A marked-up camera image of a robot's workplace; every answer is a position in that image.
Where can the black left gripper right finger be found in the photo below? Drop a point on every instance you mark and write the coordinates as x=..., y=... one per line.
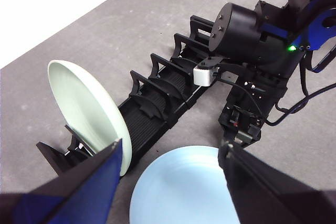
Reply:
x=275, y=200

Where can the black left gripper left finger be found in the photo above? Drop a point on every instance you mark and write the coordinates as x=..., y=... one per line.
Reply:
x=65, y=200

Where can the green plate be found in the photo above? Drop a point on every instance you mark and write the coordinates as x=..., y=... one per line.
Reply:
x=86, y=111

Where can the blue plate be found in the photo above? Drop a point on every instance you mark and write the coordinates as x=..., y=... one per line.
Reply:
x=183, y=182

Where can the black plate rack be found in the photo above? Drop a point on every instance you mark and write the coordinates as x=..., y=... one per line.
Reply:
x=155, y=95

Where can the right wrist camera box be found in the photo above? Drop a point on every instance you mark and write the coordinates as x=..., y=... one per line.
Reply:
x=203, y=75

